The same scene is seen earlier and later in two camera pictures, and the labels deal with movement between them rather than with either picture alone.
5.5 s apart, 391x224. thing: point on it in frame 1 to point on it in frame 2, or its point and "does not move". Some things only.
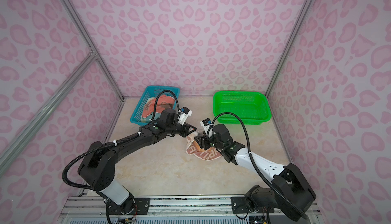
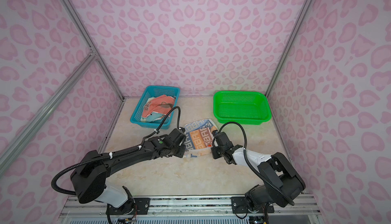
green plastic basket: (252, 106) does not move
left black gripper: (186, 133) to (182, 156)
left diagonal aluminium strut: (7, 154) does not move
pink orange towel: (164, 102) does not move
